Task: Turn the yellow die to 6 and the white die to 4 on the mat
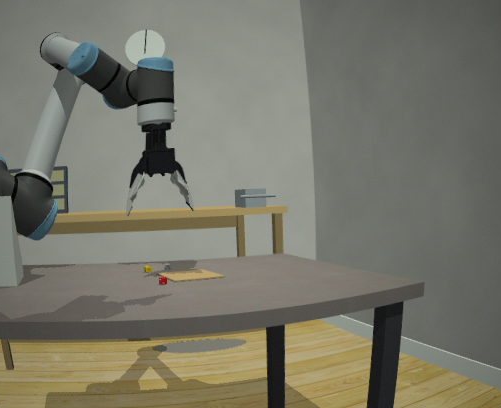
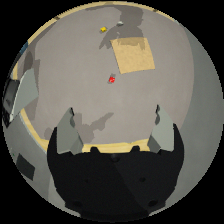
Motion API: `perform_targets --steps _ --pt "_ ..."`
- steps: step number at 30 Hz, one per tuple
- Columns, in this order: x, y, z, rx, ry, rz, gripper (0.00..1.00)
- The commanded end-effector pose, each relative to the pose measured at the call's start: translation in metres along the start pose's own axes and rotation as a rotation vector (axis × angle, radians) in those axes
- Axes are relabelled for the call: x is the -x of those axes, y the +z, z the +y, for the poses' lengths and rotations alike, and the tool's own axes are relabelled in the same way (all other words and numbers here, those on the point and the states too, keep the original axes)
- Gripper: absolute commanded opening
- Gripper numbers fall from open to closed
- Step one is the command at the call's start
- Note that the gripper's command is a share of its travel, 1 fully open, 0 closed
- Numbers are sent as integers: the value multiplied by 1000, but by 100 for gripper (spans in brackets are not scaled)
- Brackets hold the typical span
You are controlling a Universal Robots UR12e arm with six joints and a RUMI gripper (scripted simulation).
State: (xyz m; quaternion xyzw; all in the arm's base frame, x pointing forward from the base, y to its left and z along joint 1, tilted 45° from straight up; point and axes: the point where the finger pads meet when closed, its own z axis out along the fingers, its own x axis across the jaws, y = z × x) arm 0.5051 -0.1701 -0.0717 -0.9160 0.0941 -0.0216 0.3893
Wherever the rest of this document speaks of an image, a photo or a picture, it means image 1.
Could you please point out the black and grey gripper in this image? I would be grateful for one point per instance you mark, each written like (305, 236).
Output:
(158, 162)

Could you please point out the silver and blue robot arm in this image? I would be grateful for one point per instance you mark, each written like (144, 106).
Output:
(152, 82)

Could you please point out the tan mat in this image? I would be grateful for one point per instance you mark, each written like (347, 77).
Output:
(190, 275)

